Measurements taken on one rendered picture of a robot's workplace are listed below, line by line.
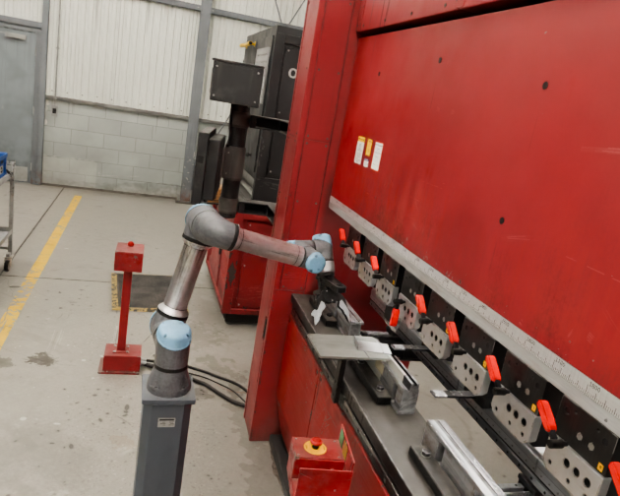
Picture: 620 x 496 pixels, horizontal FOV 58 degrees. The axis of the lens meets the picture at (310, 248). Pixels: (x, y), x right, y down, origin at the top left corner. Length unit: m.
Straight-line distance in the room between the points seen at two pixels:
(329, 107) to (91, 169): 6.66
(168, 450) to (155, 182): 7.17
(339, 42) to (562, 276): 1.74
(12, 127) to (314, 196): 6.81
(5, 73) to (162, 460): 7.46
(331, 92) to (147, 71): 6.35
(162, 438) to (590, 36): 1.74
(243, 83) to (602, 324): 2.03
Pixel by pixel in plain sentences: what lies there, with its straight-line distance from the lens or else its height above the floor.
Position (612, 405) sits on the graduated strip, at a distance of 1.20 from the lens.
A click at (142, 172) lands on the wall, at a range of 9.01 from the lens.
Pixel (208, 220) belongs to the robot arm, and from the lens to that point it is 1.89.
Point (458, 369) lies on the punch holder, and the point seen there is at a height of 1.20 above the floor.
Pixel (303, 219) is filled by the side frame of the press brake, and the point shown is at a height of 1.26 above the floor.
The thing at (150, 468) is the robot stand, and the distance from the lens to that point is 2.18.
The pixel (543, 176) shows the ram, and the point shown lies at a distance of 1.38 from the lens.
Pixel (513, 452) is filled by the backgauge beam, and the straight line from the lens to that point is 1.91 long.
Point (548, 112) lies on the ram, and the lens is 1.41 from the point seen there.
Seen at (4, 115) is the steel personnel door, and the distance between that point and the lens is 9.09.
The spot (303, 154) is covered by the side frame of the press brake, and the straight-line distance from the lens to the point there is 2.69.
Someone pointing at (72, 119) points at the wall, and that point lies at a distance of 8.98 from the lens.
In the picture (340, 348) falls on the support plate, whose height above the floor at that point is 1.00.
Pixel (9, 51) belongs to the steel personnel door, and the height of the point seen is 1.79.
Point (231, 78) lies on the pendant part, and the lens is 2.78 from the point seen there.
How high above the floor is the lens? 1.82
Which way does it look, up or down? 15 degrees down
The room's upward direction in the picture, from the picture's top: 10 degrees clockwise
